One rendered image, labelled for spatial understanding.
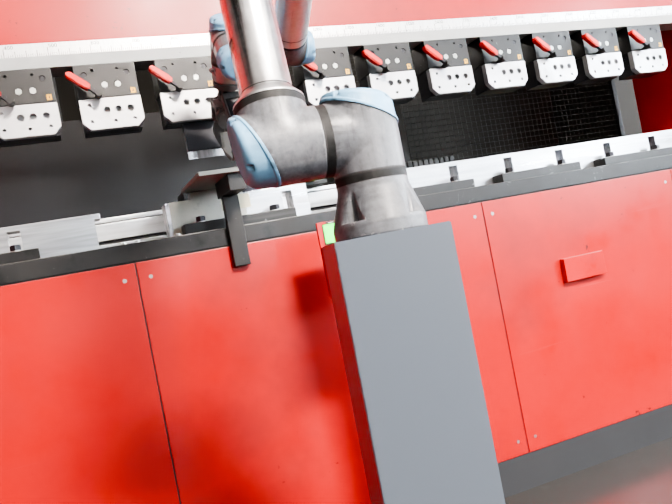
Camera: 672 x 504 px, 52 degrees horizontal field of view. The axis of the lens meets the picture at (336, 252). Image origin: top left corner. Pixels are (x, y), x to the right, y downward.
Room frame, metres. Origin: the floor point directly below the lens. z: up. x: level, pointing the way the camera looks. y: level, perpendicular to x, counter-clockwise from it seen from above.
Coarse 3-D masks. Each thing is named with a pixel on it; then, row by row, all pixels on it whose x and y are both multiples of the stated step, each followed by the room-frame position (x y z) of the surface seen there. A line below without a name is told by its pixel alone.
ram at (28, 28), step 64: (0, 0) 1.66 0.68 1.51; (64, 0) 1.72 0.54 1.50; (128, 0) 1.77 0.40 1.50; (192, 0) 1.83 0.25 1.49; (320, 0) 1.96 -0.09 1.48; (384, 0) 2.04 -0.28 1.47; (448, 0) 2.12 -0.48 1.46; (512, 0) 2.20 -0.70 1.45; (576, 0) 2.30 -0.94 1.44; (640, 0) 2.40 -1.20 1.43; (0, 64) 1.65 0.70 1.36; (64, 64) 1.71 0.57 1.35
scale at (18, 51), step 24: (360, 24) 2.00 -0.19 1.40; (384, 24) 2.03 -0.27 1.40; (408, 24) 2.06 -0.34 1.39; (432, 24) 2.09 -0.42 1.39; (456, 24) 2.12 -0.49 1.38; (480, 24) 2.15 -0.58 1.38; (504, 24) 2.19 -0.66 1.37; (0, 48) 1.65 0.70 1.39; (24, 48) 1.67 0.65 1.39; (48, 48) 1.69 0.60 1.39; (72, 48) 1.71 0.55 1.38; (96, 48) 1.73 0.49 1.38; (120, 48) 1.76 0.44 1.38; (144, 48) 1.78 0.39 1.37
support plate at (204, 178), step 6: (228, 168) 1.59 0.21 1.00; (234, 168) 1.59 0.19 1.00; (198, 174) 1.56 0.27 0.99; (204, 174) 1.57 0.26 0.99; (210, 174) 1.57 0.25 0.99; (216, 174) 1.59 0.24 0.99; (222, 174) 1.60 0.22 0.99; (192, 180) 1.64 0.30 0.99; (198, 180) 1.63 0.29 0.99; (204, 180) 1.65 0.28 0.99; (210, 180) 1.66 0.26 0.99; (216, 180) 1.68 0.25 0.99; (186, 186) 1.72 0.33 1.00; (192, 186) 1.71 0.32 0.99; (198, 186) 1.73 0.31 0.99; (204, 186) 1.75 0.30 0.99; (210, 186) 1.77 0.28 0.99; (186, 192) 1.80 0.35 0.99
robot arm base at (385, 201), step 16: (352, 176) 1.06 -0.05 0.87; (368, 176) 1.05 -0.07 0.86; (384, 176) 1.06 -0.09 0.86; (400, 176) 1.07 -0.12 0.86; (352, 192) 1.06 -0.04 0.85; (368, 192) 1.05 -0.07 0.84; (384, 192) 1.05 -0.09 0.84; (400, 192) 1.06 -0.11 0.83; (336, 208) 1.10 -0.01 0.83; (352, 208) 1.07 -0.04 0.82; (368, 208) 1.04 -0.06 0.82; (384, 208) 1.04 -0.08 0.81; (400, 208) 1.05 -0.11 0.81; (416, 208) 1.08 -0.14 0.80; (336, 224) 1.09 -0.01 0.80; (352, 224) 1.05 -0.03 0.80; (368, 224) 1.04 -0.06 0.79; (384, 224) 1.04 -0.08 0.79; (400, 224) 1.04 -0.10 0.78; (416, 224) 1.05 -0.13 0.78; (336, 240) 1.09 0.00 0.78
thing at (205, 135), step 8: (184, 128) 1.83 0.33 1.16; (192, 128) 1.84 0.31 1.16; (200, 128) 1.85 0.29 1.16; (208, 128) 1.85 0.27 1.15; (184, 136) 1.84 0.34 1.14; (192, 136) 1.84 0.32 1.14; (200, 136) 1.84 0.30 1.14; (208, 136) 1.85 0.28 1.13; (192, 144) 1.84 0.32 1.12; (200, 144) 1.84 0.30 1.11; (208, 144) 1.85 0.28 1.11; (216, 144) 1.86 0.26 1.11; (192, 152) 1.84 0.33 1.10; (200, 152) 1.85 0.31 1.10; (208, 152) 1.86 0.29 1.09; (216, 152) 1.87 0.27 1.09
